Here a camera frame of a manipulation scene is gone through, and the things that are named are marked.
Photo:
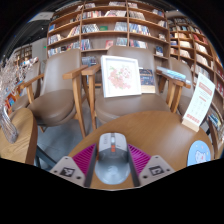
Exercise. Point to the dark cover book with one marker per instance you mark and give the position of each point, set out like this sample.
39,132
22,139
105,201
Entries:
146,78

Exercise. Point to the wide wooden bookshelf unit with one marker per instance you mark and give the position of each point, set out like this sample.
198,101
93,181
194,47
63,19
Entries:
110,31

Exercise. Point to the white framed flower picture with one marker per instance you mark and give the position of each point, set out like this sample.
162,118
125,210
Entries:
120,76

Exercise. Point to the distant wooden bookshelf unit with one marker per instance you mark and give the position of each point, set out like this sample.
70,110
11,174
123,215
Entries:
25,53

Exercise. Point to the light blue book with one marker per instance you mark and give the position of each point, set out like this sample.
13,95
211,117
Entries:
171,73

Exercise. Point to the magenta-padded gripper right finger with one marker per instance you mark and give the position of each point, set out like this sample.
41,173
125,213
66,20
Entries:
140,158

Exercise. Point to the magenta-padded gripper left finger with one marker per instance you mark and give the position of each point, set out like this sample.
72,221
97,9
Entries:
83,158

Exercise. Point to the glass vase with dried flowers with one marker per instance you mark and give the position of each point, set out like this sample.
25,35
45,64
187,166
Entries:
8,128

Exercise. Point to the round light blue mouse pad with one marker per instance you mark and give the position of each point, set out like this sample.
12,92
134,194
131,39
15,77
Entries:
199,153

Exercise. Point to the grey computer mouse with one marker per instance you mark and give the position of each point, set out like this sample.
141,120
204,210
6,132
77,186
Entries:
112,166

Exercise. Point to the curved wooden bookshelf unit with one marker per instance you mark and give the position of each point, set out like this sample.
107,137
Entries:
196,46

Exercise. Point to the white sign on wooden base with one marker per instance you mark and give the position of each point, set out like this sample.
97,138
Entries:
200,100

